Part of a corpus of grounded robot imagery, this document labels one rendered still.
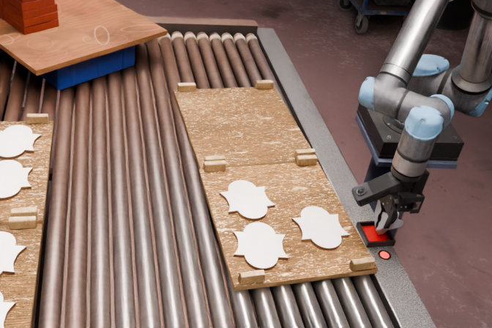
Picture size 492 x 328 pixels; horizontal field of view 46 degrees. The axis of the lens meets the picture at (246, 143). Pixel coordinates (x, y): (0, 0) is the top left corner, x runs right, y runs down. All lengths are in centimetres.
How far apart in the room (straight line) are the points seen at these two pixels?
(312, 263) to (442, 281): 153
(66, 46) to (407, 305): 125
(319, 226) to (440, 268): 151
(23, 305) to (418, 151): 89
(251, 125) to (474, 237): 168
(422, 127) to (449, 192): 209
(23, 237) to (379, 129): 111
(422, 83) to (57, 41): 115
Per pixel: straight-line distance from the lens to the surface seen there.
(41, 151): 163
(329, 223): 146
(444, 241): 304
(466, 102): 182
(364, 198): 137
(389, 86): 142
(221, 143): 167
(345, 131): 358
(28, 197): 149
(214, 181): 153
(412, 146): 132
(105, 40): 195
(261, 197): 149
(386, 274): 144
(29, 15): 197
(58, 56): 186
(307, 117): 189
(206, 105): 183
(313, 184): 158
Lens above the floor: 191
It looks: 36 degrees down
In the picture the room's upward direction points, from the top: 9 degrees clockwise
